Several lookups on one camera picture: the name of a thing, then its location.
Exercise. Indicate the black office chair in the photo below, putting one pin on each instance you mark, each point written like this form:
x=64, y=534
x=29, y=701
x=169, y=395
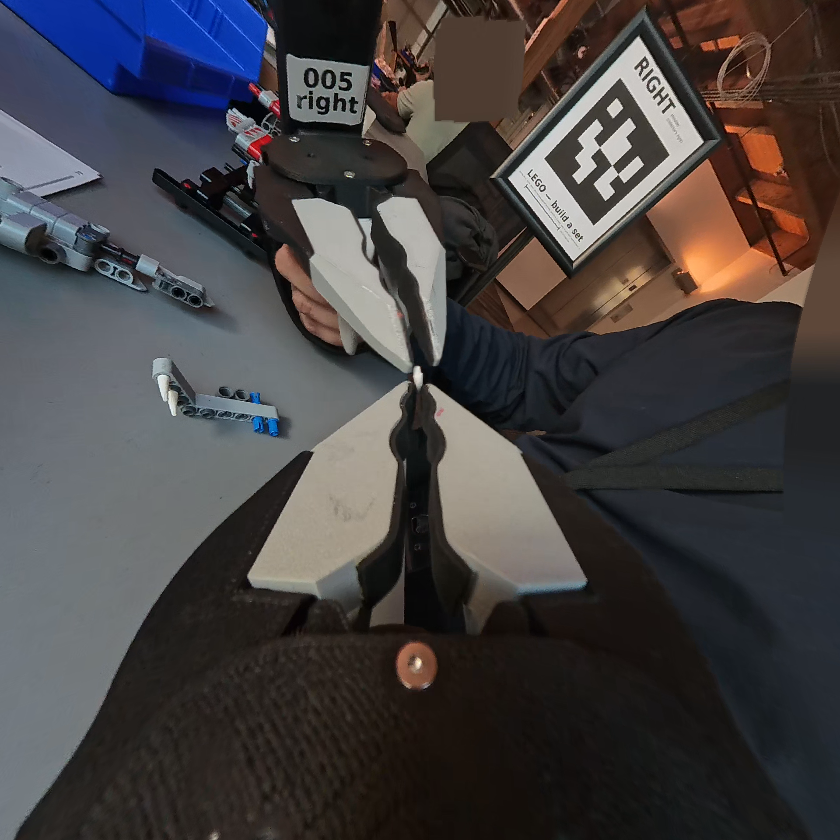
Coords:
x=479, y=157

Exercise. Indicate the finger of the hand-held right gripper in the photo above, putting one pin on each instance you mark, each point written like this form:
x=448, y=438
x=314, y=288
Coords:
x=348, y=269
x=423, y=262

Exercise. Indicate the lego instruction booklet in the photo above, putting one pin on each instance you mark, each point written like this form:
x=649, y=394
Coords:
x=39, y=157

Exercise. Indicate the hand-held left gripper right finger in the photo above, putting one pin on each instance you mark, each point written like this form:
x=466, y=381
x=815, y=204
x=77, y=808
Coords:
x=499, y=518

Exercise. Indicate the person's dark blue torso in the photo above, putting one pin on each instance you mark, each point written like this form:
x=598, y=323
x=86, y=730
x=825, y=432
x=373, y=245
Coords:
x=722, y=623

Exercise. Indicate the grey lego jaw assembly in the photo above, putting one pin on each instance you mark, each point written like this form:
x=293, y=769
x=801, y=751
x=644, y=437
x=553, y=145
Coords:
x=223, y=408

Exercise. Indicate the black jacket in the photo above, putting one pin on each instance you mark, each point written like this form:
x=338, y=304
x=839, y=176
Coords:
x=469, y=249

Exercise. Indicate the framed marker sign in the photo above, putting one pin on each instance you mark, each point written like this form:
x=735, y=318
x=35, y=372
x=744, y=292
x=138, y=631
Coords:
x=610, y=151

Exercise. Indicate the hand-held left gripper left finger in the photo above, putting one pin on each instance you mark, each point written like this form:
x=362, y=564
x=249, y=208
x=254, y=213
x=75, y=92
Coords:
x=328, y=512

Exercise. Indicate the person's right hand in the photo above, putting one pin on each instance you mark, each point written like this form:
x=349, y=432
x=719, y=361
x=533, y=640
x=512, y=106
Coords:
x=312, y=315

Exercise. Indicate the grey lego motor assembly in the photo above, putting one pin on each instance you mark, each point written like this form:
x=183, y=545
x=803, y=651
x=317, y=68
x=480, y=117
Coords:
x=59, y=226

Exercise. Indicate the blue plastic bin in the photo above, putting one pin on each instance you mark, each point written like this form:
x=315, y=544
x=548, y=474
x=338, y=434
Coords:
x=164, y=46

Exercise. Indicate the person's right forearm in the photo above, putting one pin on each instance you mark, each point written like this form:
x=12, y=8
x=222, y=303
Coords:
x=590, y=367

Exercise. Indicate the black red lego chassis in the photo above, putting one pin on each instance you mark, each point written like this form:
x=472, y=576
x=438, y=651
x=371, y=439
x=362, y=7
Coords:
x=216, y=197

